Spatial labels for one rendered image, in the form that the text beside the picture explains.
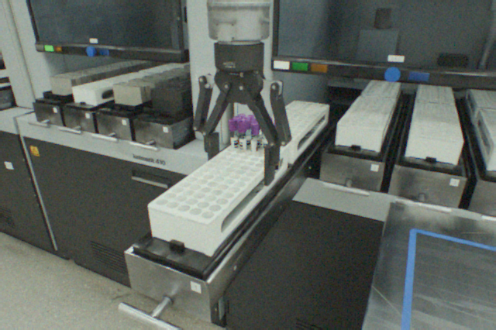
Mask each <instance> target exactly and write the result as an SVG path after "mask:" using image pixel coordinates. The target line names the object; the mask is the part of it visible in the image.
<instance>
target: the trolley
mask: <svg viewBox="0 0 496 330"><path fill-rule="evenodd" d="M361 330H496V225H495V224H491V223H486V222H480V221H476V220H473V219H468V218H462V217H459V216H455V215H448V214H444V213H440V212H437V211H430V210H426V209H423V208H416V207H412V206H408V205H402V204H399V203H394V202H389V205H388V208H387V215H386V219H385V223H384V229H383V233H382V237H381V244H380V248H379V251H378V255H377V261H376V265H375V268H374V275H373V279H372V283H371V287H370V293H369V297H368V301H367V308H366V311H365V315H364V319H363V325H362V329H361Z"/></svg>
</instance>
